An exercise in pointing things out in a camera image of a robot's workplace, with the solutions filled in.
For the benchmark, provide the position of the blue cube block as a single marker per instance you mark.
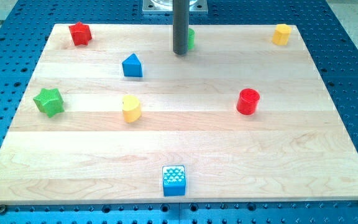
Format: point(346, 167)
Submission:
point(173, 180)

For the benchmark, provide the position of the yellow half-round block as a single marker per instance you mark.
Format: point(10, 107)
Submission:
point(131, 108)

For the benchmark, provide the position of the light wooden board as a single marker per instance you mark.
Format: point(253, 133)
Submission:
point(294, 147)

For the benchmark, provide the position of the blue triangle block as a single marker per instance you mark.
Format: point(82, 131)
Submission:
point(132, 66)

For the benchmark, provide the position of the red cylinder block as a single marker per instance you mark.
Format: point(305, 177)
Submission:
point(247, 101)

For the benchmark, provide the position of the green cylinder block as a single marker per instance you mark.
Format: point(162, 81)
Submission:
point(191, 38)

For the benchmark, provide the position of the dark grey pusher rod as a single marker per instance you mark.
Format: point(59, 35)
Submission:
point(181, 10)

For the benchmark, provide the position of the red star block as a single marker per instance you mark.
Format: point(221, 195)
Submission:
point(80, 33)

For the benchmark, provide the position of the yellow hexagon block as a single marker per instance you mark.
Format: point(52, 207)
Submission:
point(281, 34)

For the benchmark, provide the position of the green star block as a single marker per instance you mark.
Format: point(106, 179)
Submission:
point(49, 101)

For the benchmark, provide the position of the blue perforated metal table plate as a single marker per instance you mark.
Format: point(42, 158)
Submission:
point(25, 30)

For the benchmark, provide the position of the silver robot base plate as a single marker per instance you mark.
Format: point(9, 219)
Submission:
point(166, 6)

